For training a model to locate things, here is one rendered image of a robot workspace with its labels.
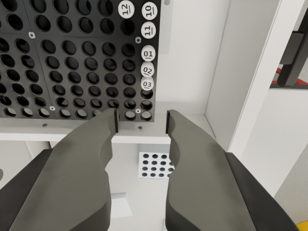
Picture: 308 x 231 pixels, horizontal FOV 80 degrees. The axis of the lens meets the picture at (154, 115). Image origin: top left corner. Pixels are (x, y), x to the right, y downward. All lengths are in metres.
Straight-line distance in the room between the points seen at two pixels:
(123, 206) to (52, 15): 0.49
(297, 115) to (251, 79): 0.31
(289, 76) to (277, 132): 0.28
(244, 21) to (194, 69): 0.08
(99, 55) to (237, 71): 0.14
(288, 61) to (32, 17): 0.23
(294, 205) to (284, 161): 1.97
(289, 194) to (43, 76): 2.26
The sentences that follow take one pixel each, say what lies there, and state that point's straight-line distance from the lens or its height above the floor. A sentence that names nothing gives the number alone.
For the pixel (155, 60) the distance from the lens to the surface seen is 0.18.
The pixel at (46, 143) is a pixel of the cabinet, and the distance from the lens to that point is 0.50.
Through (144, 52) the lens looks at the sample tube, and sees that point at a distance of 0.17.
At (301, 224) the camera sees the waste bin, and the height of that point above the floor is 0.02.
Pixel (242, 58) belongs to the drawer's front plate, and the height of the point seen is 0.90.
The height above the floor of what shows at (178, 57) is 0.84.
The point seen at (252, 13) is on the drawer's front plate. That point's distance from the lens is 0.20.
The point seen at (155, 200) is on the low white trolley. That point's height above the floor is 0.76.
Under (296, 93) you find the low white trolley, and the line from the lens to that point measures 0.45.
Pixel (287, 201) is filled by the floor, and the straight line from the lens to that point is 2.42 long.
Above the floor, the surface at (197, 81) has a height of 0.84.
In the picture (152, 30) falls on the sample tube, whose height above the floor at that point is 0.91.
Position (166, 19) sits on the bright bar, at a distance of 0.23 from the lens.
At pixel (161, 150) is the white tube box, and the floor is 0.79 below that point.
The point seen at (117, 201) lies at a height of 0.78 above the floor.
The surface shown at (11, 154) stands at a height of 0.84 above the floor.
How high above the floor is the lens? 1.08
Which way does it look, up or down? 58 degrees down
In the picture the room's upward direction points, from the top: 178 degrees clockwise
